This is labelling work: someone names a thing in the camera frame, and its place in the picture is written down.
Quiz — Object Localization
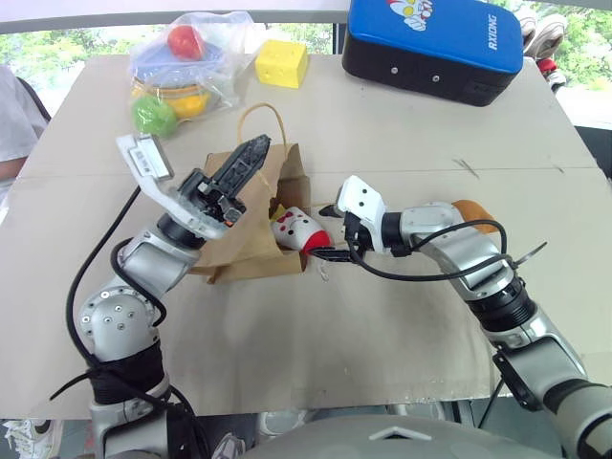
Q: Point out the brown paper bag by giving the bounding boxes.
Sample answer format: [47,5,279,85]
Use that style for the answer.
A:
[187,101,313,287]

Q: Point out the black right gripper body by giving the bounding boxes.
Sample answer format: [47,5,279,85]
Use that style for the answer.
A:
[341,211,370,258]

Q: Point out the white sneaker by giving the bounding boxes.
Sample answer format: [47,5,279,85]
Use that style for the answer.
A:
[0,418,64,459]
[259,408,308,437]

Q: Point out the grey sneakers pair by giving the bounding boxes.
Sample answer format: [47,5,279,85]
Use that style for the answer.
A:
[517,3,576,92]

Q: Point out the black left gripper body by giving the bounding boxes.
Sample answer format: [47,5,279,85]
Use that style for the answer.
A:
[177,167,248,227]

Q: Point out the white and red plush toy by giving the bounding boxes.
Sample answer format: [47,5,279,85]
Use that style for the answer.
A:
[269,205,332,253]

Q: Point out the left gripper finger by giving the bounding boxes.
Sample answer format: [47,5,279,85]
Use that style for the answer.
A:
[210,134,272,188]
[224,151,270,201]

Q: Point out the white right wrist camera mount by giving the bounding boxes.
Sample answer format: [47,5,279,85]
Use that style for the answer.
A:
[333,175,386,252]

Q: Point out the red toy ball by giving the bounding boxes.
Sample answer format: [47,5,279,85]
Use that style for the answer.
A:
[166,25,207,61]

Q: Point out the black cable tie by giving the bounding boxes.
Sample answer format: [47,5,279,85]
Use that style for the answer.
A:
[512,241,549,265]

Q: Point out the orange brown plush toy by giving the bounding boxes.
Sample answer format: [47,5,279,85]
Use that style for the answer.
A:
[450,199,499,235]

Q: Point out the yellow toy fruit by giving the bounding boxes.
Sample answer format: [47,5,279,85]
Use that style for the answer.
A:
[164,90,212,120]

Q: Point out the yellow cheese plush toy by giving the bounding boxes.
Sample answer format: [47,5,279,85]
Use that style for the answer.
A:
[254,39,310,90]

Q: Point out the clear plastic bag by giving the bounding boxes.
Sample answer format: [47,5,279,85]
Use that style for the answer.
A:
[127,11,256,126]

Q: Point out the grey robot torso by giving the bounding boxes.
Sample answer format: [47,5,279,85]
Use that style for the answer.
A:
[238,413,566,459]

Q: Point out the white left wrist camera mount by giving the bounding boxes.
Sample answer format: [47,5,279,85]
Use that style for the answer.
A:
[115,133,231,241]

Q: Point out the person in grey shirt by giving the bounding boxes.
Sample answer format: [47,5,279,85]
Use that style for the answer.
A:
[0,64,53,192]

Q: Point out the blue plastic bowl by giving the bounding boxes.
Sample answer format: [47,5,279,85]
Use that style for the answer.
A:
[132,37,227,92]

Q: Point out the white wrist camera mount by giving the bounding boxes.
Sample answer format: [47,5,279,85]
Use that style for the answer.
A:
[333,175,386,252]
[115,133,231,241]

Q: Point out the blue and black case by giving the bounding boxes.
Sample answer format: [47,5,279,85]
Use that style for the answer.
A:
[340,0,525,108]

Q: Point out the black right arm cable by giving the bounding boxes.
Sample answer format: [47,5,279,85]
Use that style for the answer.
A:
[344,221,517,284]

